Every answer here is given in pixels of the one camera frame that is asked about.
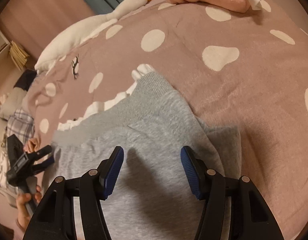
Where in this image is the plaid checked cloth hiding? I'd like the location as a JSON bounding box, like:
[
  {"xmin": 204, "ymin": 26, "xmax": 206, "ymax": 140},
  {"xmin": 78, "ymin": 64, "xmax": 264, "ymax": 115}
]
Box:
[{"xmin": 5, "ymin": 108, "xmax": 36, "ymax": 147}]

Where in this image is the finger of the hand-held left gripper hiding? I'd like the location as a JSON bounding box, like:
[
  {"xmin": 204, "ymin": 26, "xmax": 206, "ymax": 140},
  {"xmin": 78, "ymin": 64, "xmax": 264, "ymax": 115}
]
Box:
[
  {"xmin": 25, "ymin": 145, "xmax": 53, "ymax": 162},
  {"xmin": 31, "ymin": 157, "xmax": 55, "ymax": 178}
]

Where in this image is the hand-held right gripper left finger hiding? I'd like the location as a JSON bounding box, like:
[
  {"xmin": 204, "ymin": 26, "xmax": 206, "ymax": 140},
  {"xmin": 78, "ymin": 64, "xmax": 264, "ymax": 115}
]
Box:
[{"xmin": 22, "ymin": 146, "xmax": 125, "ymax": 240}]

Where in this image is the beige straw tassel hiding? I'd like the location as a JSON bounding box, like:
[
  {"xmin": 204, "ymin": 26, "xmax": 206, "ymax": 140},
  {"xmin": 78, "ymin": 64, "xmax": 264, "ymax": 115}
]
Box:
[{"xmin": 9, "ymin": 41, "xmax": 31, "ymax": 71}]

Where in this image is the person's left hand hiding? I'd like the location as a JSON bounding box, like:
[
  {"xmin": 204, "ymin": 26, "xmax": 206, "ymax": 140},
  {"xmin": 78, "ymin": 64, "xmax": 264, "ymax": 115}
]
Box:
[{"xmin": 16, "ymin": 139, "xmax": 43, "ymax": 232}]

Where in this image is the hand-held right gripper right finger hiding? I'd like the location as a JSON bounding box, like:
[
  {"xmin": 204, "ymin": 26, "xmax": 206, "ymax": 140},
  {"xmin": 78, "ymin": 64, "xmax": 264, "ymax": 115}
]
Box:
[{"xmin": 180, "ymin": 146, "xmax": 285, "ymax": 240}]

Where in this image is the light grey-blue sweatshirt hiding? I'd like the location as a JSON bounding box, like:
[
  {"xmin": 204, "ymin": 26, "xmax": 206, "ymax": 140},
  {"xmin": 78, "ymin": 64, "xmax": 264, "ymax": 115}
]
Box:
[{"xmin": 52, "ymin": 64, "xmax": 242, "ymax": 240}]

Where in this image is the white goose plush toy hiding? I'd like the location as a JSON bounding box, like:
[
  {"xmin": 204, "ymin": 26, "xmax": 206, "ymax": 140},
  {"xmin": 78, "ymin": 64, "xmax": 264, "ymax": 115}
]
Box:
[{"xmin": 34, "ymin": 0, "xmax": 160, "ymax": 74}]

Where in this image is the dark cloth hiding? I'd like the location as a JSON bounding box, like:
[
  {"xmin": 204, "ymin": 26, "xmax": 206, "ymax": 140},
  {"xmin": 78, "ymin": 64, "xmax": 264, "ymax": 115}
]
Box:
[{"xmin": 17, "ymin": 69, "xmax": 38, "ymax": 91}]

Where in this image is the pink polka-dot blanket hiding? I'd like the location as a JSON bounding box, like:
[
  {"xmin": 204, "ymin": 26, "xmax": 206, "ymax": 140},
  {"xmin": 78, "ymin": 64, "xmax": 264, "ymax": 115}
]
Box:
[{"xmin": 25, "ymin": 0, "xmax": 308, "ymax": 238}]

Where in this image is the grey pillow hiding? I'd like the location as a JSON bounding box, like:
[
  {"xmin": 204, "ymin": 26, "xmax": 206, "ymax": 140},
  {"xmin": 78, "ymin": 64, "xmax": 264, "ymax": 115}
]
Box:
[{"xmin": 0, "ymin": 86, "xmax": 28, "ymax": 119}]

